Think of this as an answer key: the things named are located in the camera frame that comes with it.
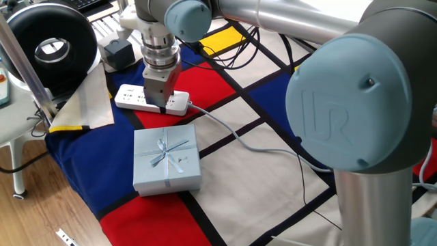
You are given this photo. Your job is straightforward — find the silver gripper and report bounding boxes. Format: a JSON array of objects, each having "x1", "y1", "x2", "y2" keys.
[{"x1": 142, "y1": 61, "x2": 183, "y2": 114}]

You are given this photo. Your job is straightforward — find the white four-socket power strip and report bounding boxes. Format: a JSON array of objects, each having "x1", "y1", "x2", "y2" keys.
[{"x1": 114, "y1": 83, "x2": 191, "y2": 117}]

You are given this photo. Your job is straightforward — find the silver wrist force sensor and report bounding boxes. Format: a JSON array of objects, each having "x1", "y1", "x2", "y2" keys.
[{"x1": 140, "y1": 32, "x2": 182, "y2": 71}]

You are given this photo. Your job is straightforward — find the light blue ribbon gift box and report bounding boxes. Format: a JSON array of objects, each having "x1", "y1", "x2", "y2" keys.
[{"x1": 132, "y1": 123, "x2": 202, "y2": 197}]

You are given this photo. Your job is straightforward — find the grey box black button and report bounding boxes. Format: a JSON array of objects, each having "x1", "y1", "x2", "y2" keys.
[{"x1": 98, "y1": 37, "x2": 137, "y2": 72}]

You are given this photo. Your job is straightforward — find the colourful block pattern tablecloth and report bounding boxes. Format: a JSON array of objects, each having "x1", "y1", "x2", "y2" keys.
[{"x1": 44, "y1": 13, "x2": 437, "y2": 246}]

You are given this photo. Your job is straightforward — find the white stool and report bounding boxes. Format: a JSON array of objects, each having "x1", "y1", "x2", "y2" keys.
[{"x1": 0, "y1": 78, "x2": 48, "y2": 201}]

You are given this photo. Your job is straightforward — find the light grey pendant orange button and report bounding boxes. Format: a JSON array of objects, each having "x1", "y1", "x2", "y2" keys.
[{"x1": 0, "y1": 67, "x2": 11, "y2": 107}]

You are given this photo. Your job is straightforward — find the light grey power strip cable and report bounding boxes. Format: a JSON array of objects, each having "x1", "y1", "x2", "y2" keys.
[{"x1": 186, "y1": 102, "x2": 437, "y2": 191}]

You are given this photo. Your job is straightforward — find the black round ring device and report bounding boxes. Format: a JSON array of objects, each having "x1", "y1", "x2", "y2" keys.
[{"x1": 6, "y1": 2, "x2": 100, "y2": 93}]

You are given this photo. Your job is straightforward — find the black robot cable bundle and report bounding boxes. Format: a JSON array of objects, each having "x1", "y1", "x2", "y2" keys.
[{"x1": 173, "y1": 25, "x2": 262, "y2": 71}]

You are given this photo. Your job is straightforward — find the slanted aluminium frame post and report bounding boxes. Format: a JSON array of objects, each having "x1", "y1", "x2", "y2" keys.
[{"x1": 0, "y1": 13, "x2": 59, "y2": 120}]

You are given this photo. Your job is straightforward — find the black floor cable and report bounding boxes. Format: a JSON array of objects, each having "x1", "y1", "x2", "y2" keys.
[{"x1": 0, "y1": 150, "x2": 51, "y2": 174}]

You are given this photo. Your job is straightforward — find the white metal bracket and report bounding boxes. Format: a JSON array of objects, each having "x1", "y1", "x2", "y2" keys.
[{"x1": 55, "y1": 228, "x2": 79, "y2": 246}]

